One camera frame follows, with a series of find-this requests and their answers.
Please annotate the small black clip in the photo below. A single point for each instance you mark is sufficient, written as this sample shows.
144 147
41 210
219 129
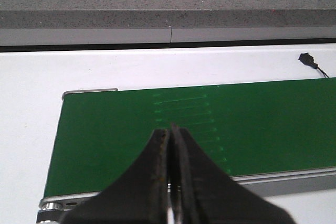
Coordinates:
308 60

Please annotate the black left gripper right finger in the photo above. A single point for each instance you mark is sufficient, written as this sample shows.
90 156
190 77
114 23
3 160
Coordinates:
203 193

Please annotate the aluminium conveyor frame rail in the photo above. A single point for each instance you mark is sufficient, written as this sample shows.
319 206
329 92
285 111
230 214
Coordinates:
272 138

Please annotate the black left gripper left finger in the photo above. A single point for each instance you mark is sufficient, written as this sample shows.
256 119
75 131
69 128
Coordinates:
139 195

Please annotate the grey speckled stone slab left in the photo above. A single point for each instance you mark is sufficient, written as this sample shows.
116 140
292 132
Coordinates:
165 13

